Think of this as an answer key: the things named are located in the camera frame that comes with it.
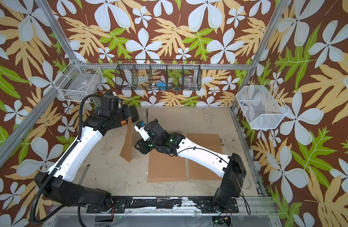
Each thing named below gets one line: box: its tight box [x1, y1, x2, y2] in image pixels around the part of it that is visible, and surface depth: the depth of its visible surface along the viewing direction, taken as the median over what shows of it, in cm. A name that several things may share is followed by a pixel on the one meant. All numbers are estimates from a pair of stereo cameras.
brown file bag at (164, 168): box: [147, 148, 188, 184], surface depth 89 cm
